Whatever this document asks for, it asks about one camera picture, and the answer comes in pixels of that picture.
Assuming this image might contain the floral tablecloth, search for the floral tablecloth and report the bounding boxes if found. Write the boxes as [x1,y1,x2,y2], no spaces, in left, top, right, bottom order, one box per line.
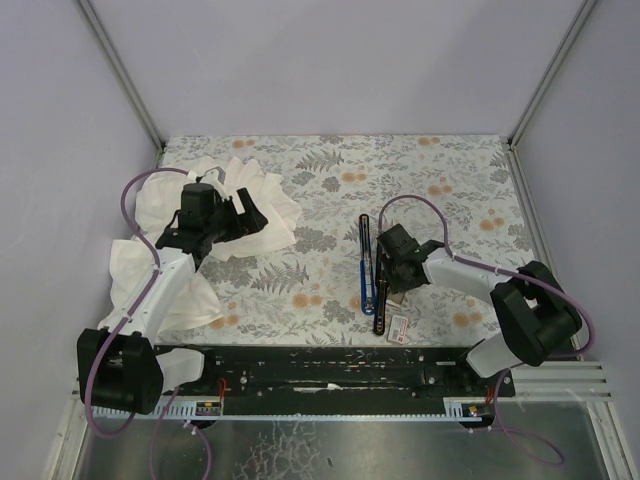
[159,135,534,346]

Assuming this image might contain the aluminium frame post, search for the aluminium frame post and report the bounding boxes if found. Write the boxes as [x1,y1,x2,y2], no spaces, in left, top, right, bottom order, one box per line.
[73,0,166,152]
[507,0,601,149]

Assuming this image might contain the blue stapler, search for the blue stapler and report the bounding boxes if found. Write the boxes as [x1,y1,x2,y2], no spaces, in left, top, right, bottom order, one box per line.
[358,214,376,315]

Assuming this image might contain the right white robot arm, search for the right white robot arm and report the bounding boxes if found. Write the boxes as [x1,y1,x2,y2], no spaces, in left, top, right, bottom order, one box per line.
[377,224,582,378]

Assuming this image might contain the red white staple box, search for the red white staple box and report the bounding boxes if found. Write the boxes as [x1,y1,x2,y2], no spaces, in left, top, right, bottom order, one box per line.
[387,315,409,345]

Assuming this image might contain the right aluminium frame post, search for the right aluminium frame post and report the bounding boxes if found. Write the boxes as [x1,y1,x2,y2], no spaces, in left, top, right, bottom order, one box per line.
[507,0,601,149]

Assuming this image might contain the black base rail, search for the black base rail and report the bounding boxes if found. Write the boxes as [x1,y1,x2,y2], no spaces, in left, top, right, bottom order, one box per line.
[180,345,498,403]

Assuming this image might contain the left aluminium frame post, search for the left aluminium frame post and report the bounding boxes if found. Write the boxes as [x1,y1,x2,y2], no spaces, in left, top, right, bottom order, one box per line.
[73,0,166,152]

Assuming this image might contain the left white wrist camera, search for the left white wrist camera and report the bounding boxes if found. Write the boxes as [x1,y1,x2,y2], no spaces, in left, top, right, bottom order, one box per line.
[187,166,229,199]

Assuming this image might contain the white slotted cable duct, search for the white slotted cable duct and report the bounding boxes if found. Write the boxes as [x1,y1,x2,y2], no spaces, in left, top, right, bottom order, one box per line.
[92,397,489,422]

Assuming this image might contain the black stapler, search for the black stapler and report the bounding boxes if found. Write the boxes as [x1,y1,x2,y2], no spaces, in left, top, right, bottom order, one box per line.
[373,246,388,336]

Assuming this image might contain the metal staple strip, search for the metal staple strip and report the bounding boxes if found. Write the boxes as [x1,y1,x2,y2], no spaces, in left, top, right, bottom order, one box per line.
[386,293,405,308]

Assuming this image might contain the white cloth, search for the white cloth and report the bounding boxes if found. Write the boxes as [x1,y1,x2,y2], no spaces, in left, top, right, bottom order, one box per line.
[135,156,302,332]

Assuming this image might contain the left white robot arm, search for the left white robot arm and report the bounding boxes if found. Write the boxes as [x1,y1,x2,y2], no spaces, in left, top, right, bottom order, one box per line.
[77,183,268,414]

